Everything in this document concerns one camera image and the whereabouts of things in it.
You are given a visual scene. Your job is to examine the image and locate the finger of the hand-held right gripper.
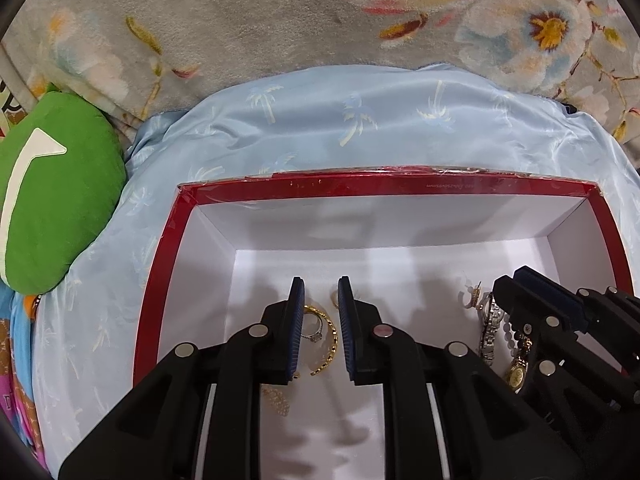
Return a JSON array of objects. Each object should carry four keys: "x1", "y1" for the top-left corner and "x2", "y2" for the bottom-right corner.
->
[
  {"x1": 512, "y1": 266, "x2": 640, "y2": 391},
  {"x1": 492, "y1": 275, "x2": 640, "y2": 480}
]

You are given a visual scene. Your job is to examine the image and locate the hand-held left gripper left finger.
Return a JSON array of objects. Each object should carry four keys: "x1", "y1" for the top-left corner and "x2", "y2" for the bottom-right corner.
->
[{"x1": 58, "y1": 276, "x2": 306, "y2": 480}]

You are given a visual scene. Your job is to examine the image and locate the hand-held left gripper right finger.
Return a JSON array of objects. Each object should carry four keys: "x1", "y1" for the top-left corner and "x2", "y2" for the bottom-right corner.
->
[{"x1": 337, "y1": 275, "x2": 586, "y2": 480}]

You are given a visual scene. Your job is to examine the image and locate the gold chain bracelet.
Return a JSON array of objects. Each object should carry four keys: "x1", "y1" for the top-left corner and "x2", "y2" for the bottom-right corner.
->
[{"x1": 300, "y1": 304, "x2": 341, "y2": 377}]

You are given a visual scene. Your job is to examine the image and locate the silver ring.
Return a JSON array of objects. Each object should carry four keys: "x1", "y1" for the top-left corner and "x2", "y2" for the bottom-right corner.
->
[{"x1": 301, "y1": 314, "x2": 326, "y2": 345}]

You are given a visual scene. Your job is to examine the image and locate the silver wristwatch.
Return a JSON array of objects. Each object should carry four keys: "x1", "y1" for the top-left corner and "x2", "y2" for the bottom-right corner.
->
[{"x1": 477, "y1": 292, "x2": 503, "y2": 366}]

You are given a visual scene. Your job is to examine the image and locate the gold wristwatch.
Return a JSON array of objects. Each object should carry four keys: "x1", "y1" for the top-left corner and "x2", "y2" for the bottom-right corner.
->
[{"x1": 502, "y1": 345, "x2": 531, "y2": 395}]

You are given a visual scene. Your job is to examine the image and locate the red box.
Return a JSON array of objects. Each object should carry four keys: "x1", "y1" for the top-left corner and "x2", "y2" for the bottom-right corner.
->
[{"x1": 131, "y1": 166, "x2": 633, "y2": 480}]

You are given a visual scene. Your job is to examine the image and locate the silver hoop earring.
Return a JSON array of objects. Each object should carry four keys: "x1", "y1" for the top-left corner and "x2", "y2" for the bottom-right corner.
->
[{"x1": 457, "y1": 282, "x2": 485, "y2": 309}]

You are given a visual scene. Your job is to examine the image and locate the light blue palm-print cloth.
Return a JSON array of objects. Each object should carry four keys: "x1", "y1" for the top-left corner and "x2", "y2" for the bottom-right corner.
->
[{"x1": 30, "y1": 62, "x2": 640, "y2": 476}]

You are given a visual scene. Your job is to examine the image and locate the green pillow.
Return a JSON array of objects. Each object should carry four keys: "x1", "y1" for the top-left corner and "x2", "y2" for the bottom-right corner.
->
[{"x1": 0, "y1": 85, "x2": 127, "y2": 295}]

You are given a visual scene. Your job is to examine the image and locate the colourful printed blanket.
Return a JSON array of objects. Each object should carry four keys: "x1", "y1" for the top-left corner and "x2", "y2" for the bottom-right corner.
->
[{"x1": 0, "y1": 287, "x2": 53, "y2": 473}]

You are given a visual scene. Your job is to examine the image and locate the grey floral blanket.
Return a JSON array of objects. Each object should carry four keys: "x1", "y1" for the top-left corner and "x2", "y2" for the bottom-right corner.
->
[{"x1": 0, "y1": 0, "x2": 640, "y2": 146}]

